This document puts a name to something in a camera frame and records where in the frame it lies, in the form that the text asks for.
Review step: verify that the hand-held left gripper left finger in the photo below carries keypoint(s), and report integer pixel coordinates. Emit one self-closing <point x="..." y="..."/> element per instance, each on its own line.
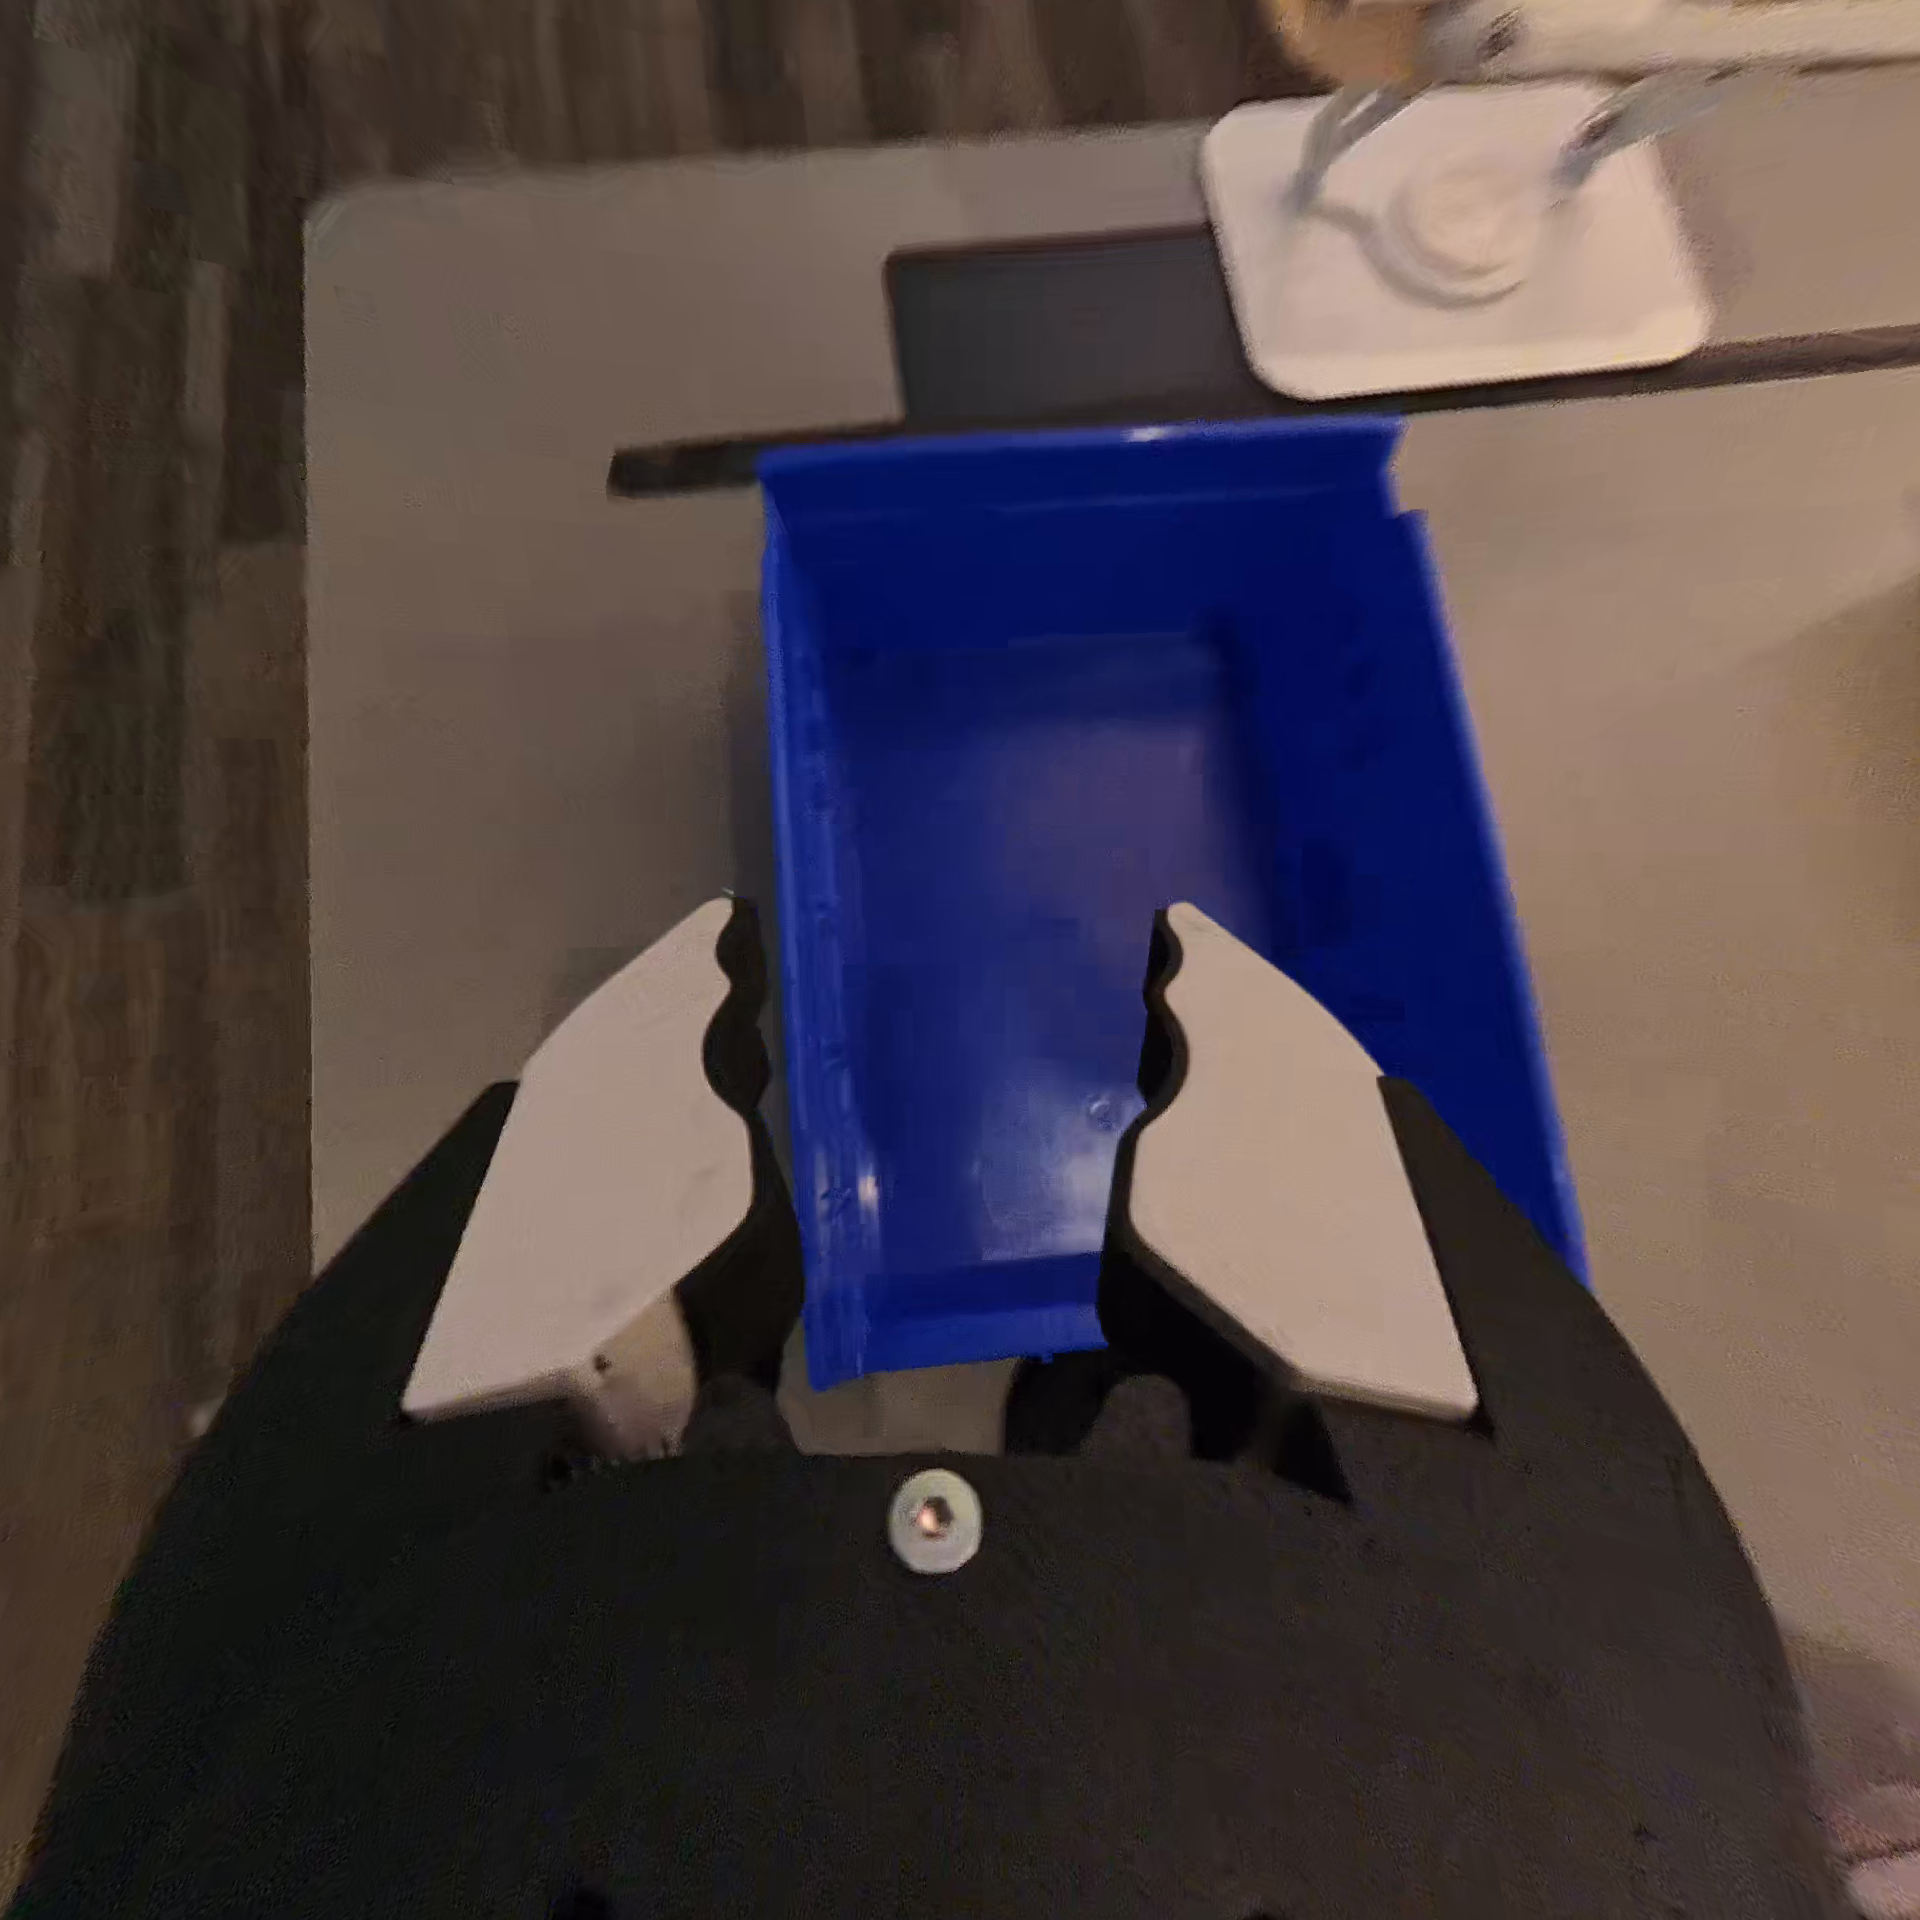
<point x="599" y="1200"/>

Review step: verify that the black table mat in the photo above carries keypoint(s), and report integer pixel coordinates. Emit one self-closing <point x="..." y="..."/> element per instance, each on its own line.
<point x="1050" y="332"/>

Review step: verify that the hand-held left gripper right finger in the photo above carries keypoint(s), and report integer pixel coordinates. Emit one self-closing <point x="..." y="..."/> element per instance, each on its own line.
<point x="1291" y="1200"/>

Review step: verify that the blue parts bin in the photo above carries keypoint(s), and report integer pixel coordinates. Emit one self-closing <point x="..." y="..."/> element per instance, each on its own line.
<point x="1050" y="749"/>

